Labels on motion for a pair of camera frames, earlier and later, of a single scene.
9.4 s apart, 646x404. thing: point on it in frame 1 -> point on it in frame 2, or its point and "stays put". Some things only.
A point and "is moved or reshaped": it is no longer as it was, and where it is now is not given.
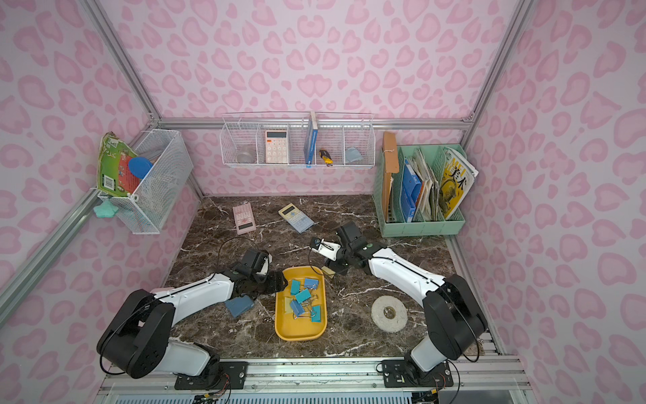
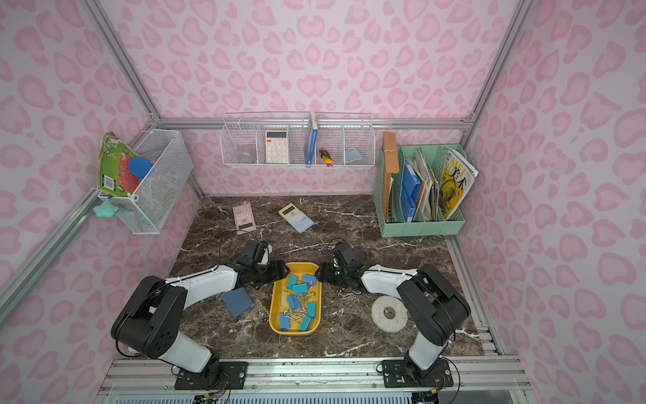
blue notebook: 239,305 stays put
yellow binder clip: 288,309 is moved or reshaped
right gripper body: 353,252 -> 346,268
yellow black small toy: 325,157 stays put
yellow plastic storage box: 300,309 stays put
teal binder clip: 295,287 is moved or reshaped
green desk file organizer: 422,199 stays put
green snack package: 114,176 stays put
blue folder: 410,191 stays put
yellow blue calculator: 298,219 stays put
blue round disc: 139,167 stays put
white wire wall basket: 298,139 stays put
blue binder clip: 311,284 is moved or reshaped
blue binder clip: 297,307 is moved or reshaped
